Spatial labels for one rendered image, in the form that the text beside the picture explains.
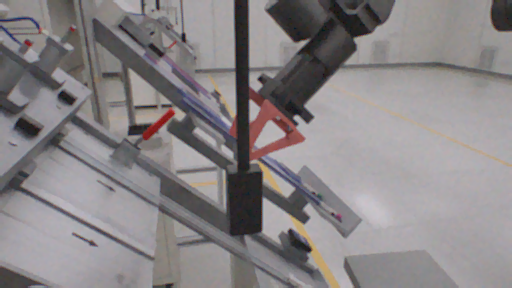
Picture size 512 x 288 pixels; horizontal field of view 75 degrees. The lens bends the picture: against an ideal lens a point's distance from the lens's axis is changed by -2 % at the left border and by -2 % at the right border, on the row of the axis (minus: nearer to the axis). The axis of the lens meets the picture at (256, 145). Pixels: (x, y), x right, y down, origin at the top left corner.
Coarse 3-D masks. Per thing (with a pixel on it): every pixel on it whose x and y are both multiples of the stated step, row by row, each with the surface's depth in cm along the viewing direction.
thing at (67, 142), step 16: (64, 144) 41; (80, 144) 42; (96, 160) 42; (112, 176) 44; (128, 176) 45; (144, 192) 45; (176, 208) 47; (192, 224) 49; (208, 224) 50; (224, 240) 51; (256, 256) 54; (272, 272) 55
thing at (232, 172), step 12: (228, 168) 20; (252, 168) 20; (228, 180) 20; (240, 180) 20; (252, 180) 20; (228, 192) 20; (240, 192) 20; (252, 192) 20; (228, 204) 21; (240, 204) 21; (252, 204) 21; (228, 216) 21; (240, 216) 21; (252, 216) 21; (228, 228) 21; (240, 228) 21; (252, 228) 21
